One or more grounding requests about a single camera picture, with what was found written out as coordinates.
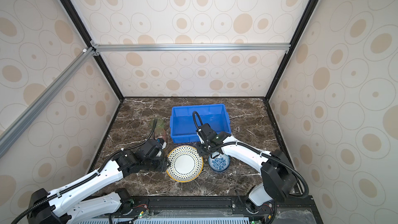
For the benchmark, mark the blue floral small bowl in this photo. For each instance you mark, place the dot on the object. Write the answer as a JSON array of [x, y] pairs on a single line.
[[219, 162]]

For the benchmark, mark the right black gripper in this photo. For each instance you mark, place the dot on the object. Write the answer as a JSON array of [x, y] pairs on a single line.
[[199, 150]]

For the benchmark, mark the blue plastic bin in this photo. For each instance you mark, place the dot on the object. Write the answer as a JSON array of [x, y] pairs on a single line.
[[183, 129]]

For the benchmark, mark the left slanted aluminium bar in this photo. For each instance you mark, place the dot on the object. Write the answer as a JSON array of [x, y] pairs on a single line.
[[17, 128]]

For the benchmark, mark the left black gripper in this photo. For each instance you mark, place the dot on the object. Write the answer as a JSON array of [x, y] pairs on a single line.
[[164, 165]]

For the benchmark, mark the green transparent cup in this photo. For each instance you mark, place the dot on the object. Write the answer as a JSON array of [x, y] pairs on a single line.
[[157, 123]]

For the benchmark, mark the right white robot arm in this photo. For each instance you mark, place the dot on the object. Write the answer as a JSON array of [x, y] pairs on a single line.
[[279, 179]]

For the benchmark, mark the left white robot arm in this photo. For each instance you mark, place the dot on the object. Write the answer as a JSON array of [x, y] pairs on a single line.
[[72, 203]]

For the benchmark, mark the pink transparent cup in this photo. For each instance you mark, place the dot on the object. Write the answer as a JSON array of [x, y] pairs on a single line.
[[161, 134]]

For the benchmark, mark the yellow rimmed polka dot plate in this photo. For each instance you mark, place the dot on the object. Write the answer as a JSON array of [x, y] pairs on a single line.
[[186, 164]]

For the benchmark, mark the horizontal aluminium frame bar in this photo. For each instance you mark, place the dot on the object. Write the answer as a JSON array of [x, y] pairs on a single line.
[[191, 47]]

